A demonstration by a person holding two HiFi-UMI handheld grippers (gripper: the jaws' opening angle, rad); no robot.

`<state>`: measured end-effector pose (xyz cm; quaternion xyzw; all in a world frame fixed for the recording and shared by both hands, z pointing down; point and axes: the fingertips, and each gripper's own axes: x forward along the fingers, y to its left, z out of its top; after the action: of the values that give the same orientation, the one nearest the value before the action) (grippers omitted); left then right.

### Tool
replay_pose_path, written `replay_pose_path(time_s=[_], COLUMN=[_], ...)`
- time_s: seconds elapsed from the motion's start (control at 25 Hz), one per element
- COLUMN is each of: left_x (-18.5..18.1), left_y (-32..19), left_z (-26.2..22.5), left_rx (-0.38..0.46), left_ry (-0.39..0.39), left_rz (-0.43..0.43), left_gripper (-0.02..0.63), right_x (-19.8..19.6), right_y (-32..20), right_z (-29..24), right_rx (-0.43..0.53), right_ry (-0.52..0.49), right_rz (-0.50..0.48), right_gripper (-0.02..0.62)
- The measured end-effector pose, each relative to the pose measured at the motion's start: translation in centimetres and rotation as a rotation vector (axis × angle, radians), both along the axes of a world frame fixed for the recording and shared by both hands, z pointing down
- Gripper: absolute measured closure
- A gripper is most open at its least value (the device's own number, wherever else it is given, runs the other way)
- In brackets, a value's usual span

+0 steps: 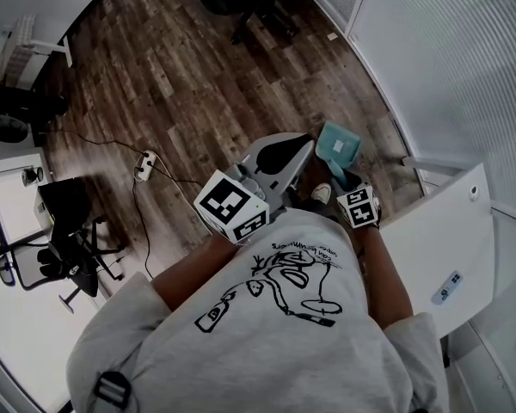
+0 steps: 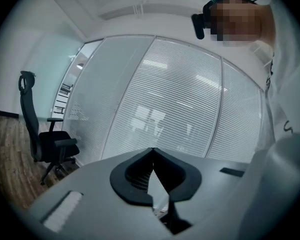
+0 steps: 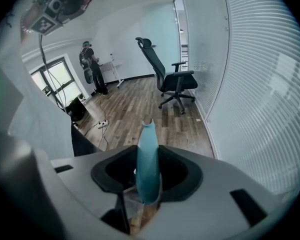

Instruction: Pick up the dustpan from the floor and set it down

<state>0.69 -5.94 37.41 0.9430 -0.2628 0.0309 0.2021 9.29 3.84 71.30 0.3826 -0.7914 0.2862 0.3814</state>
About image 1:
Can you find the person's white shoe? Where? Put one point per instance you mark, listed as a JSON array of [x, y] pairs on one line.
[[321, 192]]

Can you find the person's right forearm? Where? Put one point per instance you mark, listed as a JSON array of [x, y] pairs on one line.
[[382, 278]]

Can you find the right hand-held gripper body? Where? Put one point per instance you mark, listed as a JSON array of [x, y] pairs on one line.
[[359, 207]]

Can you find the black computer tower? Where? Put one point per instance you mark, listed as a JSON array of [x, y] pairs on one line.
[[64, 205]]

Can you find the white power strip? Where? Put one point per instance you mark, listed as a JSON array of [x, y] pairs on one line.
[[146, 166]]

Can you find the clear bottle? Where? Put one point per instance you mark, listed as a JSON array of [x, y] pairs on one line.
[[2, 32]]

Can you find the small white round device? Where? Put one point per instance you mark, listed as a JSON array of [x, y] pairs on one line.
[[475, 192]]

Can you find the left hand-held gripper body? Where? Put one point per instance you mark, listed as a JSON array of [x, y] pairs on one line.
[[279, 183]]

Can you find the white standing desk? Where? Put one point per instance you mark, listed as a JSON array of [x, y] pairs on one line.
[[47, 46]]

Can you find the small round dark device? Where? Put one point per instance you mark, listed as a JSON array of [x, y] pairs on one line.
[[32, 176]]

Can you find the small remote on table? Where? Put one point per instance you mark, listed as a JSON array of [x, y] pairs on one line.
[[446, 287]]

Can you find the person's grey printed t-shirt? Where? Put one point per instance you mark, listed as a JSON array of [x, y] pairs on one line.
[[262, 359]]

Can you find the teal dustpan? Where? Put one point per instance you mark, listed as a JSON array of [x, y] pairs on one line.
[[327, 144]]

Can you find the white table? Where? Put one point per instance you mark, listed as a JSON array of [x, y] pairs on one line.
[[438, 230]]

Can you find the person's left forearm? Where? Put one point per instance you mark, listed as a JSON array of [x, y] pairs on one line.
[[189, 273]]

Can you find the black mesh office chair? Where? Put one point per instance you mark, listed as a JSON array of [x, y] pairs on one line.
[[84, 280]]

